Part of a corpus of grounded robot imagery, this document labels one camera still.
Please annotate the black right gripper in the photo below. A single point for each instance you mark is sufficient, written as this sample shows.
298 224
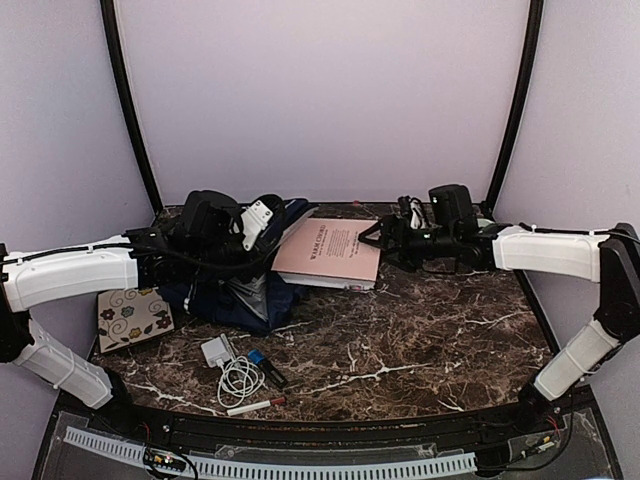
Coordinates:
390 223

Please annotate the pink book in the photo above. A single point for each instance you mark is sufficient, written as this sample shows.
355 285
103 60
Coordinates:
327 253

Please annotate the navy blue student backpack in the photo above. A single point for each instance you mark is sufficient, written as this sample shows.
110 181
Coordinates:
214 228

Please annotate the grey ianra magazine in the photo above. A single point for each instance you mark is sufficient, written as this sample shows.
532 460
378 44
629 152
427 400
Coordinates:
253 295

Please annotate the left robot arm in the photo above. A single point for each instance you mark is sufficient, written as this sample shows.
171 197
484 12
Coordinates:
137 259

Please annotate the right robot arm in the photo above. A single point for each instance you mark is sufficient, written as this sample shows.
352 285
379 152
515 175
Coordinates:
451 229

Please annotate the green ceramic bowl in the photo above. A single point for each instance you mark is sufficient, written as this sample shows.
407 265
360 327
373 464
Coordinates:
484 222

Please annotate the black marker blue cap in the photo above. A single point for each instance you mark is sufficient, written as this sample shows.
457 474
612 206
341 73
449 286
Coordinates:
272 374

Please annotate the white pen red cap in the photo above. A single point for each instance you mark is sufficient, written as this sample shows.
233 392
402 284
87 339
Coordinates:
240 410

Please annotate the small circuit board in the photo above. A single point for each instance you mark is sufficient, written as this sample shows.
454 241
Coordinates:
163 461

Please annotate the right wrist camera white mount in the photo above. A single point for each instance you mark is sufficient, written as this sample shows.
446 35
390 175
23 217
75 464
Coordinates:
413 211

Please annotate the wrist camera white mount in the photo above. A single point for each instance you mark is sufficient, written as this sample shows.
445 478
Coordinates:
255 225
413 211

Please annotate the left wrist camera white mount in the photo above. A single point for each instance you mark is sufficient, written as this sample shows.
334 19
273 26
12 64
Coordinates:
255 225

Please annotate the white charger with cable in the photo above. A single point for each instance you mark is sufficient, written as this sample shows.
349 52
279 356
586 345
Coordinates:
239 377

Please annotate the black front rail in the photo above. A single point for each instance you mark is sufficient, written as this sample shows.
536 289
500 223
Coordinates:
175 422

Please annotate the white slotted cable duct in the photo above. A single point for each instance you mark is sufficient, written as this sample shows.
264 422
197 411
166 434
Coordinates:
234 462

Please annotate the black frame post right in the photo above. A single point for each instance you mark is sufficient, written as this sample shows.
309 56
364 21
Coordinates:
516 111

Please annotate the black frame post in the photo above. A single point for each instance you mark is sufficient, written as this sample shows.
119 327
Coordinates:
126 101
516 111

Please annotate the black frame post left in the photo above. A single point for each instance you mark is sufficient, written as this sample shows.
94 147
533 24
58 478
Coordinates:
126 101

